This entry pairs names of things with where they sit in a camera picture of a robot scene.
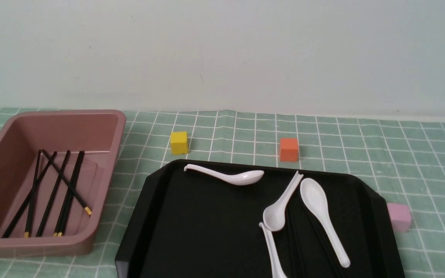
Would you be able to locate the yellow cube block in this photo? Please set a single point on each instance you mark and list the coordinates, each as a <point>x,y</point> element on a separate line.
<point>179,143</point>

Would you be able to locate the white spoon at tray top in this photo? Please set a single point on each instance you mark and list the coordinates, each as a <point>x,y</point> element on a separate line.
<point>244,178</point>

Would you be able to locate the white spoon at tray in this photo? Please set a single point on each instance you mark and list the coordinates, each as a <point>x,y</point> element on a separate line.
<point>315,199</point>
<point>276,268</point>
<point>244,178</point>

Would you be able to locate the orange cube block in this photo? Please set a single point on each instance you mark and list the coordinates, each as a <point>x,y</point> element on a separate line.
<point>289,149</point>

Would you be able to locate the black plastic tray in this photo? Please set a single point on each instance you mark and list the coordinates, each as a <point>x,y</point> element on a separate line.
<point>192,225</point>

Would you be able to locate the white spoon in tray middle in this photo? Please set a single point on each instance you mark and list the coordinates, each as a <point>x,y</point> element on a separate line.
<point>274,215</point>

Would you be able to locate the white spoon at tray right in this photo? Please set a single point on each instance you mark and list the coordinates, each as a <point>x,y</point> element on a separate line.
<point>315,199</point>

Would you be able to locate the white spoon at tray bottom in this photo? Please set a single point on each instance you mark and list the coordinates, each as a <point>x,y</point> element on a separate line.
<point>276,268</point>

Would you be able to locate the black chopstick crossing in bin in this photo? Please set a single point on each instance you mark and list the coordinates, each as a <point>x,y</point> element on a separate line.
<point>68,183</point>

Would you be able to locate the black chopstick in bin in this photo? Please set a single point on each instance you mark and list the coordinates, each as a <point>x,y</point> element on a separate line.
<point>68,193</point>
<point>51,200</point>
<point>31,205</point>
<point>24,205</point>
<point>72,193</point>

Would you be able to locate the pink plastic bin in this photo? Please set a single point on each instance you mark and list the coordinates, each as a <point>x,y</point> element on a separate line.
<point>94,138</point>

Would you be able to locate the pink cube block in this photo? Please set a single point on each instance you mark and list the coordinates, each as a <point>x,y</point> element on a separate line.
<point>400,217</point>

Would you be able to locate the green checkered tablecloth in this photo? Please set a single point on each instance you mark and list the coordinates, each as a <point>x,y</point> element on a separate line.
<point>404,161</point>

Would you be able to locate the black chopstick leftmost in bin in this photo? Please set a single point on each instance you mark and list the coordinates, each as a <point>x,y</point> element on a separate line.
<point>24,205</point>

